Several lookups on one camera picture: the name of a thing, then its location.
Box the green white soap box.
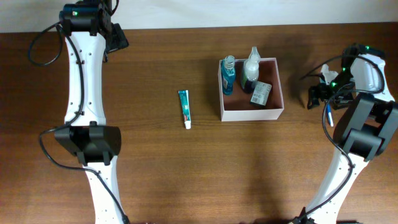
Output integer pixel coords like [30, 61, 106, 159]
[250, 82, 272, 108]

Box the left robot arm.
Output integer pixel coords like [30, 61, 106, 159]
[55, 1, 129, 223]

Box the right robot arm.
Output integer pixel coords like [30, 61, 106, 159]
[292, 44, 397, 223]

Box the blue white toothbrush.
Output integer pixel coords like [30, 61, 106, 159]
[326, 105, 334, 127]

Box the teal toothpaste tube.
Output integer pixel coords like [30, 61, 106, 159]
[178, 90, 192, 129]

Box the pink cardboard box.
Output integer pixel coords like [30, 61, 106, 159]
[218, 58, 284, 122]

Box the teal mouthwash bottle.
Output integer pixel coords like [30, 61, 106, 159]
[221, 55, 236, 95]

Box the clear foam pump bottle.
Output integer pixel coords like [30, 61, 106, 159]
[241, 47, 261, 93]

